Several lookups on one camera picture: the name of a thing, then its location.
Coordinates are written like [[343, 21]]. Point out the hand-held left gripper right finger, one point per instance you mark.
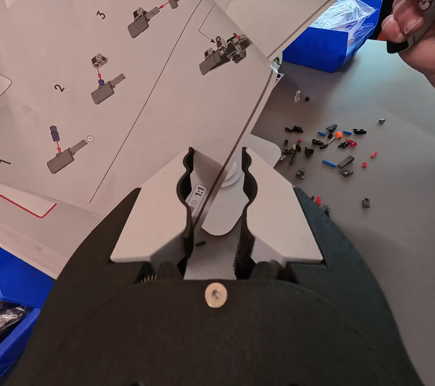
[[282, 222]]

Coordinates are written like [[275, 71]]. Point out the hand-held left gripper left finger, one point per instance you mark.
[[153, 222]]

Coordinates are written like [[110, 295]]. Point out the pile of lego pieces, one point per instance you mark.
[[346, 161]]

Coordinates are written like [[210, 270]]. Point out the lego instruction booklet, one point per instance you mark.
[[102, 52]]

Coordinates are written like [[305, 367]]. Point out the person's right hand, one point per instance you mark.
[[401, 25]]

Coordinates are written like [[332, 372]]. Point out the white metal book stand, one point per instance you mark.
[[217, 222]]

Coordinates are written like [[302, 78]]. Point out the clear plastic bag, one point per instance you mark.
[[350, 15]]

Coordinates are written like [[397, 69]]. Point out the blue plastic parts bin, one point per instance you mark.
[[312, 49], [20, 287]]

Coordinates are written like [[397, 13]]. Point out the dark plastic parts bag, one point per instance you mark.
[[10, 316]]

